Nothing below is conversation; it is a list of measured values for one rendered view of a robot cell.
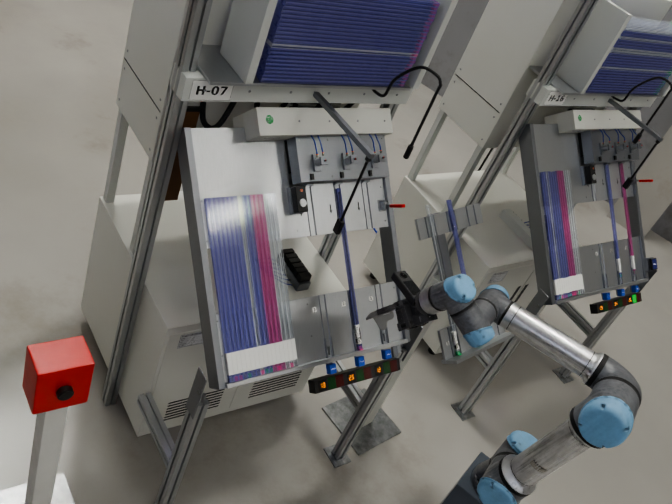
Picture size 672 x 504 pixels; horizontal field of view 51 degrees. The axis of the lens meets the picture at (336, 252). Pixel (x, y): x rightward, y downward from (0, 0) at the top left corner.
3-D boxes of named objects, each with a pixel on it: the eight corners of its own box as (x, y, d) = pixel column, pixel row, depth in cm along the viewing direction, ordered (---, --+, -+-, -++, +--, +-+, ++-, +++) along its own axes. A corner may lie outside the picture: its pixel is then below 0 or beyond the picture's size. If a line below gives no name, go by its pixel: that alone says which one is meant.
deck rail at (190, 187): (215, 386, 198) (225, 388, 193) (209, 388, 196) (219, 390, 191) (181, 131, 196) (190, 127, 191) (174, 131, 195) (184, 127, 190)
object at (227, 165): (379, 227, 236) (389, 226, 232) (197, 250, 197) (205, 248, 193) (366, 128, 235) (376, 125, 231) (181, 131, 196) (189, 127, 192)
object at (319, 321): (398, 338, 234) (404, 338, 232) (219, 383, 195) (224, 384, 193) (391, 281, 234) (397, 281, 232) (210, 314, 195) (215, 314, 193)
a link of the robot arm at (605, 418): (514, 492, 210) (652, 401, 175) (496, 526, 198) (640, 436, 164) (483, 462, 211) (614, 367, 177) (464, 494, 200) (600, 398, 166)
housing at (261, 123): (365, 141, 236) (393, 133, 225) (235, 145, 207) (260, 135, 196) (362, 117, 236) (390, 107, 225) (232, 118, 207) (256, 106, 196)
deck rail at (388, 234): (398, 340, 238) (410, 341, 233) (393, 341, 237) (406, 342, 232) (370, 128, 237) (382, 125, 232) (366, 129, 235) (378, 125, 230)
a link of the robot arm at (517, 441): (531, 469, 218) (554, 443, 210) (517, 497, 208) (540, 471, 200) (498, 444, 221) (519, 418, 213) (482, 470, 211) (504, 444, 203)
